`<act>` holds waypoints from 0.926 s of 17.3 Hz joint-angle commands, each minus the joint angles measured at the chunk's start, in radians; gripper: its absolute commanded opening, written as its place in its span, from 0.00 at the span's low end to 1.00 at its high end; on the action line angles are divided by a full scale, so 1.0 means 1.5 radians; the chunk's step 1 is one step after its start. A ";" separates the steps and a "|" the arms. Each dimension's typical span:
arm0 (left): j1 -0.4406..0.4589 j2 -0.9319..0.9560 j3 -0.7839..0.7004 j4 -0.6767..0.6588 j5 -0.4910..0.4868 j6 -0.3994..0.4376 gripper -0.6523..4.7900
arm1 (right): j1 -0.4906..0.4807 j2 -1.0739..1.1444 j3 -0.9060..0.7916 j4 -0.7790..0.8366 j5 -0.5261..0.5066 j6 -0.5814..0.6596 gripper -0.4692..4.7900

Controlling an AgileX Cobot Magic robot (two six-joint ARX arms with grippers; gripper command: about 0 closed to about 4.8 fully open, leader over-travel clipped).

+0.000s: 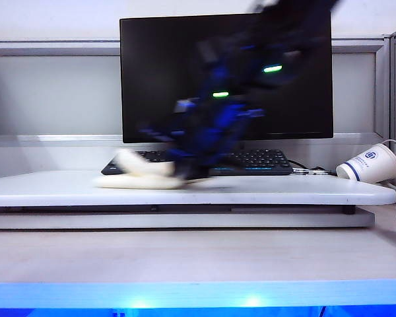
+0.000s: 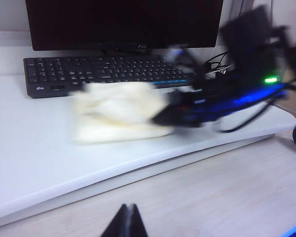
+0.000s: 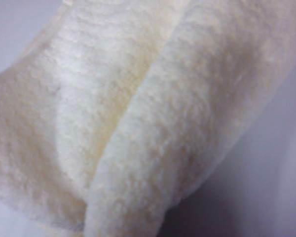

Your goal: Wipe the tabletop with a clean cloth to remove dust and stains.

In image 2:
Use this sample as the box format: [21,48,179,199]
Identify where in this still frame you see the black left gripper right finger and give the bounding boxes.
[129,203,149,237]

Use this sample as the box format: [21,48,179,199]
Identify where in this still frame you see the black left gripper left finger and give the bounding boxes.
[100,203,129,237]

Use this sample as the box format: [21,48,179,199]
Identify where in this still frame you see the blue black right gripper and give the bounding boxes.
[151,45,296,128]

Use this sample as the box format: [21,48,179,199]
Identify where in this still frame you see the cream cloth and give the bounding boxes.
[69,82,173,145]

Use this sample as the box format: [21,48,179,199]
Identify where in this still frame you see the black computer monitor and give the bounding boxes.
[25,0,224,55]

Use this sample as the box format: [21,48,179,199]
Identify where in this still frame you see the black keyboard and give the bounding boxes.
[23,54,195,99]

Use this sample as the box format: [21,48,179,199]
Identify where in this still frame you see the white desk riser platform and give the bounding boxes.
[0,46,296,223]

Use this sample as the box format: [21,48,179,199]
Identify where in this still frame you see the black tangled cables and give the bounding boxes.
[204,51,236,76]

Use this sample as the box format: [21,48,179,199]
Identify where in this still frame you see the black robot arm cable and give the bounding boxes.
[211,97,278,134]

